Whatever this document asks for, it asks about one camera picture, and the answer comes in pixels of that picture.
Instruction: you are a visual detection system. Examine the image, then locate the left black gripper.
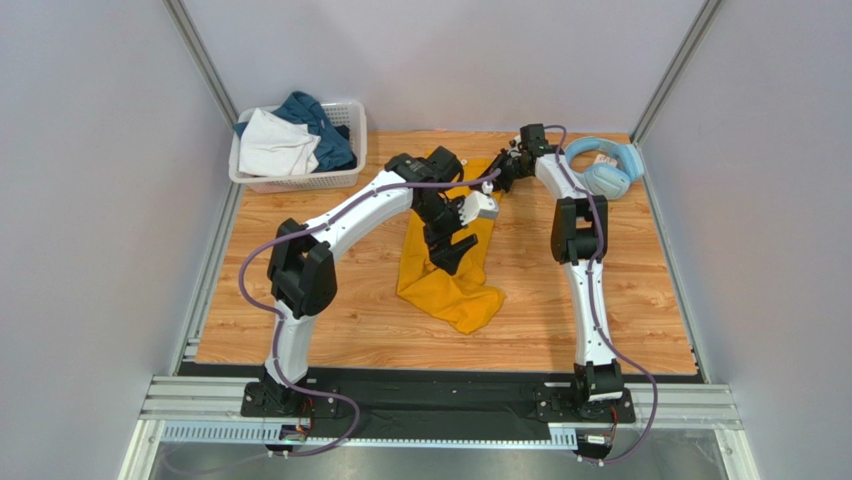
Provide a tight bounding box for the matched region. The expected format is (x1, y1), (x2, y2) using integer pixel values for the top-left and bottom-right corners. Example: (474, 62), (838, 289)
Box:
(415, 196), (479, 276)

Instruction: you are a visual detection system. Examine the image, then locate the yellow t shirt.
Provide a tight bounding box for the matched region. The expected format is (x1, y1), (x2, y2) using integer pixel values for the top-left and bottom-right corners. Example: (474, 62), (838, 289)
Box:
(395, 157), (507, 336)

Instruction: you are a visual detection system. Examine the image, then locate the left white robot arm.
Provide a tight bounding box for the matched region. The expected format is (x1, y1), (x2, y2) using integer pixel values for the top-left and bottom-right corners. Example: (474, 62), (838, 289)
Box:
(238, 147), (496, 417)

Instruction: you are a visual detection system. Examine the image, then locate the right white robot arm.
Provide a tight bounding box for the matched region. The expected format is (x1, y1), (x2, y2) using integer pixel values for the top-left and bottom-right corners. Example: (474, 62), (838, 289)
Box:
(487, 124), (645, 421)

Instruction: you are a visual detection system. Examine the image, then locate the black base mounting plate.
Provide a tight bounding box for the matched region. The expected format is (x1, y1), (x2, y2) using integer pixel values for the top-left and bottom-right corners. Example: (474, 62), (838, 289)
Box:
(240, 367), (637, 441)

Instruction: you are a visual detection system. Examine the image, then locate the white plastic laundry basket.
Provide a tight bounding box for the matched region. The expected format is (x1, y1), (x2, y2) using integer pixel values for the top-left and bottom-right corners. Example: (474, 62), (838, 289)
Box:
(228, 100), (368, 193)

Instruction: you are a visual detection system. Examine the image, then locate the white t shirt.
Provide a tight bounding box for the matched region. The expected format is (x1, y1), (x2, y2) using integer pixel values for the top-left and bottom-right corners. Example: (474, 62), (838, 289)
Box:
(237, 108), (321, 177)

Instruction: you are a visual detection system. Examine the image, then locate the teal t shirt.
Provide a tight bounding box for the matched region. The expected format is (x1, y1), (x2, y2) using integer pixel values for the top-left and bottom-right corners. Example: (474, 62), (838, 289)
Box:
(232, 91), (357, 173)

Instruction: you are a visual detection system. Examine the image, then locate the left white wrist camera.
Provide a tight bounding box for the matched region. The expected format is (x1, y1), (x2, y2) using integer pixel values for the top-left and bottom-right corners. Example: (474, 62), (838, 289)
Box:
(459, 181), (499, 226)

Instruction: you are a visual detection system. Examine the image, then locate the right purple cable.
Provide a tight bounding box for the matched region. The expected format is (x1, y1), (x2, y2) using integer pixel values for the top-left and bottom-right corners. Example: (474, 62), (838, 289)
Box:
(542, 124), (660, 466)

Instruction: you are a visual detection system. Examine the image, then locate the purple cable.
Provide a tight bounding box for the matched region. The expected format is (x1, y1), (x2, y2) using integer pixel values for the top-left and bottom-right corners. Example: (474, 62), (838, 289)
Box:
(238, 167), (503, 459)
(542, 124), (660, 466)

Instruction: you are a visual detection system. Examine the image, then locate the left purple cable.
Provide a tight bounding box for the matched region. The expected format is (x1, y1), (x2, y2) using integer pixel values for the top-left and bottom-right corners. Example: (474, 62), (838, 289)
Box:
(238, 167), (503, 459)

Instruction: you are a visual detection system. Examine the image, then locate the white slotted cable duct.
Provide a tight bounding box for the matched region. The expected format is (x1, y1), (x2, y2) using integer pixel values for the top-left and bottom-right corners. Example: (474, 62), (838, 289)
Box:
(159, 420), (579, 450)

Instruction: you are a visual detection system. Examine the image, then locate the aluminium frame rail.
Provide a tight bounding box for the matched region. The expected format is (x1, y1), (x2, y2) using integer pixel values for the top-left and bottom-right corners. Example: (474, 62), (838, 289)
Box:
(141, 368), (742, 440)

